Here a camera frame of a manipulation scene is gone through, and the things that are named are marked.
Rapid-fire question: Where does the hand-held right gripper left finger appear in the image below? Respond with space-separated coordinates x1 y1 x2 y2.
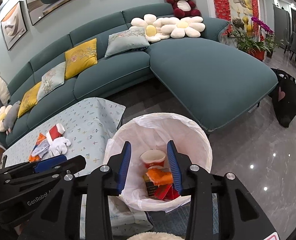
21 141 132 240

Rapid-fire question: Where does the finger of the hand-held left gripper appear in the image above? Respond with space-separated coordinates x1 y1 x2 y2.
0 154 68 174
0 155 86 188

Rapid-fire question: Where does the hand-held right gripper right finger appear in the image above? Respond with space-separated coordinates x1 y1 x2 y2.
166 140 280 240

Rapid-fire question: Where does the orange plastic bag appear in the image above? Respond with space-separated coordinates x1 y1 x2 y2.
145 169 174 185

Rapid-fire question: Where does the orange and white packet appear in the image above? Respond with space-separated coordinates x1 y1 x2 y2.
29 133 51 162

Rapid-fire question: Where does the white glove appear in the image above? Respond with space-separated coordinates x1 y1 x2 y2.
48 136 71 157

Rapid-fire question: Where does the red packet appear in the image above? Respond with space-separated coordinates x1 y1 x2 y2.
154 184 181 201

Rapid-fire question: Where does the gold cigarette box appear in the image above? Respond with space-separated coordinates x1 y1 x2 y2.
143 175 161 198

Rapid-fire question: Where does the trash bin with white liner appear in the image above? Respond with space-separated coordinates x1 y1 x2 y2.
103 113 212 212

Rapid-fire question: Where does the grey plush toy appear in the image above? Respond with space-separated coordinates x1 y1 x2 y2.
2 101 21 135

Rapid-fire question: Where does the yellow embroidered pillow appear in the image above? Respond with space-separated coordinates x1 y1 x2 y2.
64 38 98 80
18 81 42 118

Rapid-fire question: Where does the pale grey embroidered pillow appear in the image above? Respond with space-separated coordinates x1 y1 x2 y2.
37 61 66 102

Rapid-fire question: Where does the teal sectional sofa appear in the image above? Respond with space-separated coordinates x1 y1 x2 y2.
6 2 279 145

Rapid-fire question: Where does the pale blue embroidered pillow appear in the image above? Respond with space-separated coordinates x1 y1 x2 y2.
104 27 150 58

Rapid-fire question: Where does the black tote bag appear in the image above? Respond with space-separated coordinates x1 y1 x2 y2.
269 68 296 128

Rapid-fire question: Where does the green potted plant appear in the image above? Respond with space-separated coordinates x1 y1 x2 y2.
230 26 270 61

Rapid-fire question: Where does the red and white plush bear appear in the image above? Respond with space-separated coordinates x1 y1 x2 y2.
166 0 201 18

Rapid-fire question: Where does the purple orchid plant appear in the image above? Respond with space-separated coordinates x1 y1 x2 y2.
251 16 275 58

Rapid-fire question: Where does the golden mural with red border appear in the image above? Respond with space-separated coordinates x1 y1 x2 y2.
209 0 260 23

